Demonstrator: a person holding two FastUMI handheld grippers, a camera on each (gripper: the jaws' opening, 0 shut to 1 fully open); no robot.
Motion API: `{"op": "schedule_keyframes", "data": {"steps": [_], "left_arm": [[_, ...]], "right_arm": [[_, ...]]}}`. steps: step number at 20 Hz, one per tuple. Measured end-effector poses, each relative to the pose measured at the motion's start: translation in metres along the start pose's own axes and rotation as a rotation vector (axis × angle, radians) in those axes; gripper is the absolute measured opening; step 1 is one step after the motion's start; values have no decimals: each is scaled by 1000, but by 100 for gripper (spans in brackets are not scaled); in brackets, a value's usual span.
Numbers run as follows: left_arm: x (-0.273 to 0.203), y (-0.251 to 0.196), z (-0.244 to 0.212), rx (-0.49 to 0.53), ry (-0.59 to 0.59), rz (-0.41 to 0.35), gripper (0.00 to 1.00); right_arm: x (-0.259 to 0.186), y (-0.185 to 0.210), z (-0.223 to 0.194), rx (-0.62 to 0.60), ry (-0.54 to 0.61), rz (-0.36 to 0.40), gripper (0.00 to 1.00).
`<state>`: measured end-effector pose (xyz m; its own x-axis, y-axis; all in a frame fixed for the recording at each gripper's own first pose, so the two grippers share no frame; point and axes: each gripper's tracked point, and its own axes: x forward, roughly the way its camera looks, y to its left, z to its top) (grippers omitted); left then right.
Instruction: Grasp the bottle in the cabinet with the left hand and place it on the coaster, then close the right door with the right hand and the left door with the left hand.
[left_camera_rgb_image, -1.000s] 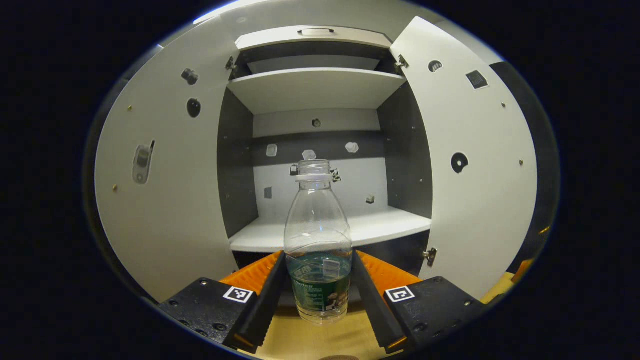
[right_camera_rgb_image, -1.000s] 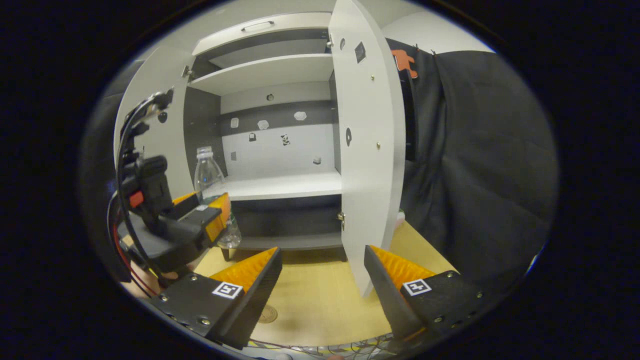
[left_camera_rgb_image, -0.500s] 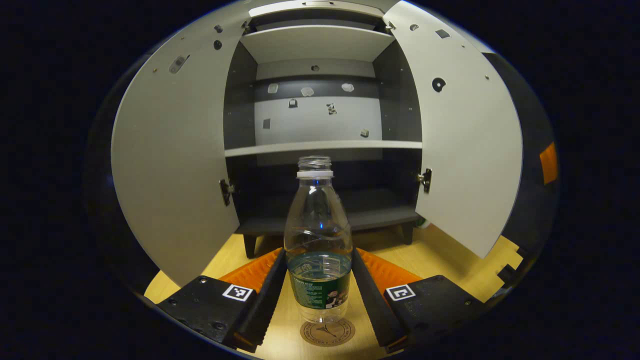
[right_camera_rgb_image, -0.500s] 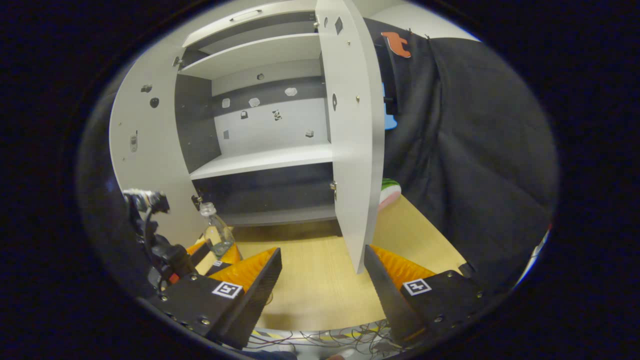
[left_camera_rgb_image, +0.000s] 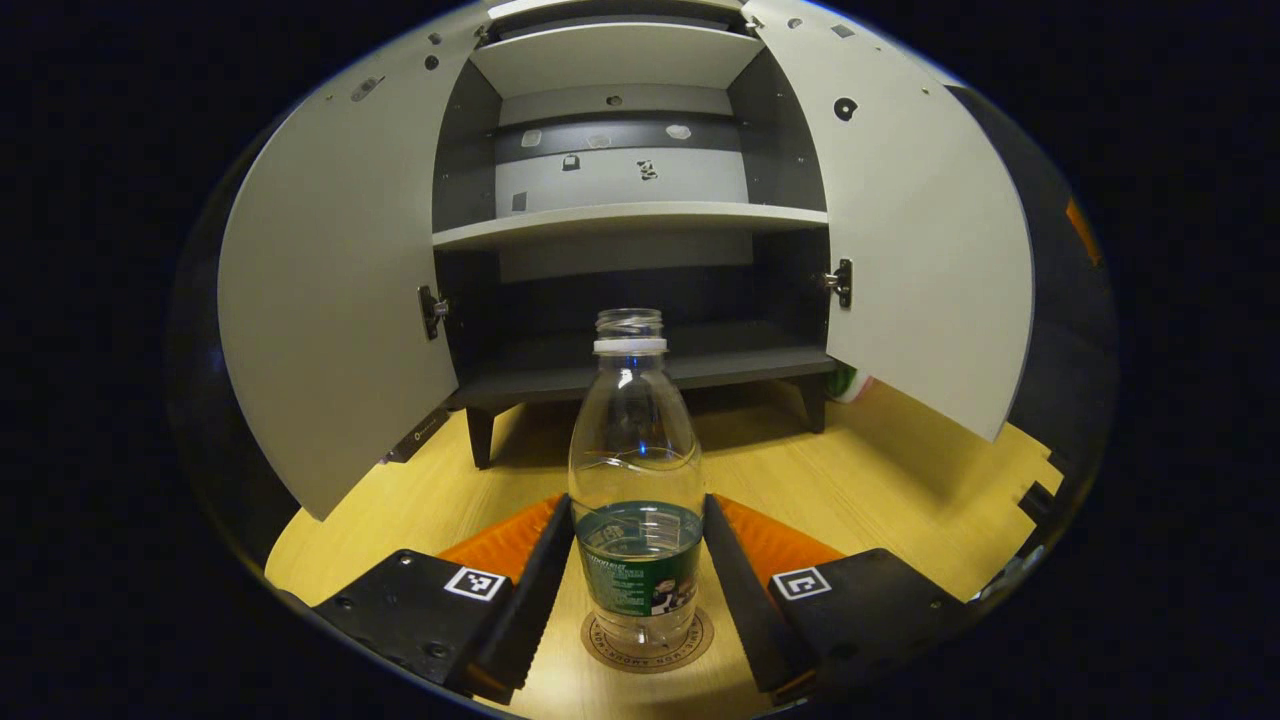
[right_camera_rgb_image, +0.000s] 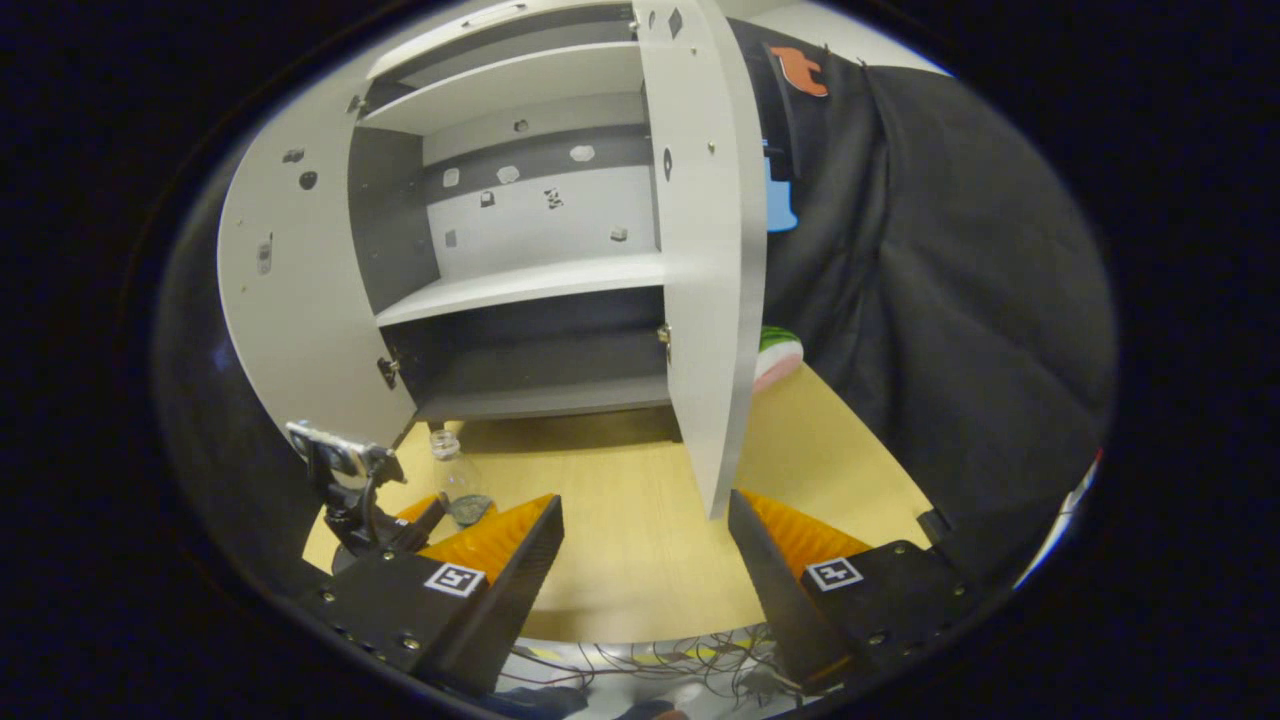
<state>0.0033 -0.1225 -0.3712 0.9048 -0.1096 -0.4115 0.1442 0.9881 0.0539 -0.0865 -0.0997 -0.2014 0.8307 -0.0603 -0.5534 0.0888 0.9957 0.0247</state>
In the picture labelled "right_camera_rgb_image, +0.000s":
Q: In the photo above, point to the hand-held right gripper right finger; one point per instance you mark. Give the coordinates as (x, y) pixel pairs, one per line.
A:
(765, 590)

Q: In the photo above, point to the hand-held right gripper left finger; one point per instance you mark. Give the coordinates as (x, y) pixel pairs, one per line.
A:
(520, 590)

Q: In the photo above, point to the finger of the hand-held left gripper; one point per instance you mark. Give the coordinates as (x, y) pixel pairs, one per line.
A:
(422, 515)

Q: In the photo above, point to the clear bottle with green label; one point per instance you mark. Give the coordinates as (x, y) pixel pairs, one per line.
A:
(452, 470)

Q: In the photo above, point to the white cabinet door camera sticker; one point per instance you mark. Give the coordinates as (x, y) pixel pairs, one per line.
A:
(290, 330)

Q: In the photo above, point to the white cabinet door headphones sticker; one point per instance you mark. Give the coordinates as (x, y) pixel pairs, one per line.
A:
(710, 300)

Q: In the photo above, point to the white and grey cabinet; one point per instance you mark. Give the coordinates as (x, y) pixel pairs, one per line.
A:
(520, 280)

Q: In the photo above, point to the white cabinet drawer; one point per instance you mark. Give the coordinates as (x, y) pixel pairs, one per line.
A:
(440, 42)

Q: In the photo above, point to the watermelon slice toy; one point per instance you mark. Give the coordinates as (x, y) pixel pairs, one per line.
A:
(780, 355)

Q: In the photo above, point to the black backdrop cloth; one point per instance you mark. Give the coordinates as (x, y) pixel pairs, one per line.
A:
(950, 300)

